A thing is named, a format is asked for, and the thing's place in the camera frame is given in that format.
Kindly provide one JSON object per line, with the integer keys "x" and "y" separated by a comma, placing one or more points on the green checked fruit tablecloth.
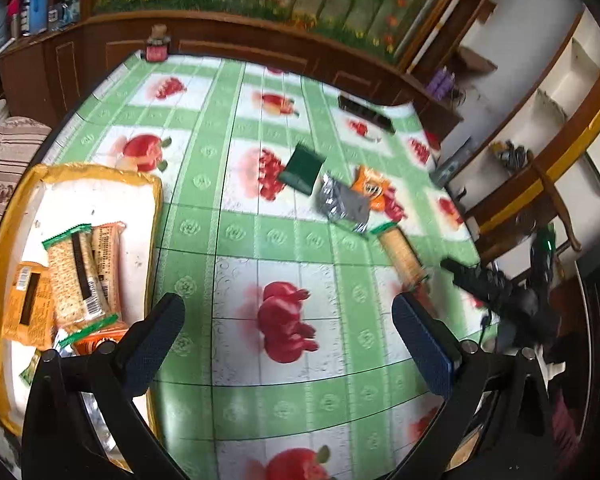
{"x": 260, "y": 245}

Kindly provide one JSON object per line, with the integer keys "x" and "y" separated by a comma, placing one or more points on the purple can pack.
{"x": 441, "y": 82}

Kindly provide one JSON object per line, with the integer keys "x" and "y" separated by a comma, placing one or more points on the small green packet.
{"x": 30, "y": 369}

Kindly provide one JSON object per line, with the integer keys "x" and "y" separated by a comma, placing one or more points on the silver foil packet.
{"x": 342, "y": 205}
{"x": 100, "y": 425}

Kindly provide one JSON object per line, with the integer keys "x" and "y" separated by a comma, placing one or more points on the cracker packet with black band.
{"x": 72, "y": 280}

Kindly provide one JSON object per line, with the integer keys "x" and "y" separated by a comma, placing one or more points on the wooden cabinet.
{"x": 105, "y": 45}

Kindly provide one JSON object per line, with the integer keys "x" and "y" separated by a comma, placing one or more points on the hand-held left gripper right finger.
{"x": 420, "y": 340}

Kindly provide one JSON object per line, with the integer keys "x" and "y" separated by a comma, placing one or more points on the small orange packet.
{"x": 372, "y": 187}

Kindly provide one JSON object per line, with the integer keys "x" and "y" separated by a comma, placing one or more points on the tan orange packet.
{"x": 109, "y": 265}

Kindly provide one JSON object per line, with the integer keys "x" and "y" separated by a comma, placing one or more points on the orange packet with barcode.
{"x": 27, "y": 305}

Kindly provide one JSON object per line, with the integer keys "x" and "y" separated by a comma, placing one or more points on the small red jar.
{"x": 158, "y": 47}

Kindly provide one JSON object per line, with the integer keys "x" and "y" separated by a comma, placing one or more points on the striped cloth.
{"x": 10, "y": 170}

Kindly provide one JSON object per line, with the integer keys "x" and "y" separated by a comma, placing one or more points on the dark green packet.
{"x": 302, "y": 167}

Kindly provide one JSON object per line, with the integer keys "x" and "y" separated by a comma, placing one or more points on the white wooden shelf unit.
{"x": 545, "y": 105}

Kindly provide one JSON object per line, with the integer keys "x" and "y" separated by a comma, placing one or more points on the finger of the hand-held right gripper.
{"x": 472, "y": 277}

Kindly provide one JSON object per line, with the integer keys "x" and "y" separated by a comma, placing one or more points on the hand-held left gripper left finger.
{"x": 155, "y": 340}

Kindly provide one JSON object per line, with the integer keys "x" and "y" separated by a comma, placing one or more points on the cracker packet with green ends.
{"x": 402, "y": 255}

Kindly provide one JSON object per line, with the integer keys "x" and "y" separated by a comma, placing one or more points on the white rolled tube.
{"x": 435, "y": 30}

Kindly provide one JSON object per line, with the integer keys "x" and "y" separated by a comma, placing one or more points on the orange packet with cup print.
{"x": 97, "y": 342}

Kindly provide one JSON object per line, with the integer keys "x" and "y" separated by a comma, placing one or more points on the yellow-rimmed white tray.
{"x": 105, "y": 200}

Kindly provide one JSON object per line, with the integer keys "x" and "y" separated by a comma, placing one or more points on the black remote control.
{"x": 365, "y": 112}

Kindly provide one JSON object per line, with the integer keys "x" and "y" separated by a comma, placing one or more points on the row of bottles on shelf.
{"x": 30, "y": 7}

